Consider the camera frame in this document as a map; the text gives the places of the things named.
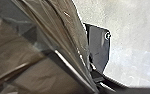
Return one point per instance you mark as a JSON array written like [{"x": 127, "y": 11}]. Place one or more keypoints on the dark translucent trash bag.
[{"x": 37, "y": 46}]

